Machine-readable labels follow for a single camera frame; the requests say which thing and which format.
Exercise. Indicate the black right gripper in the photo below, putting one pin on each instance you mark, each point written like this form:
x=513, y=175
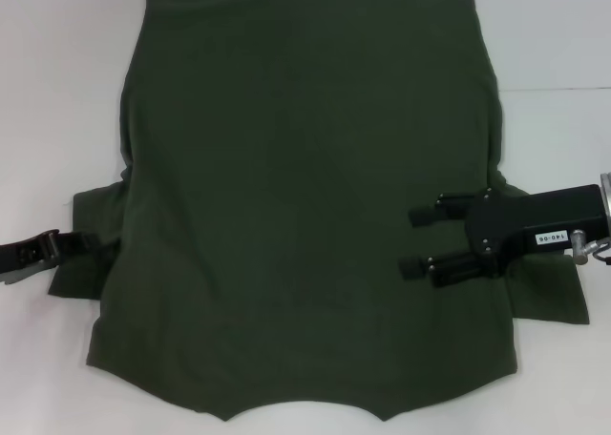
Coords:
x=525, y=220

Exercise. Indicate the dark green printed shirt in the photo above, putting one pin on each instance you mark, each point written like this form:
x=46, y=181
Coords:
x=315, y=168

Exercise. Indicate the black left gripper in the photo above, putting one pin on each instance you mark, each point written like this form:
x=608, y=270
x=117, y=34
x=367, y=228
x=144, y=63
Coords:
x=9, y=251

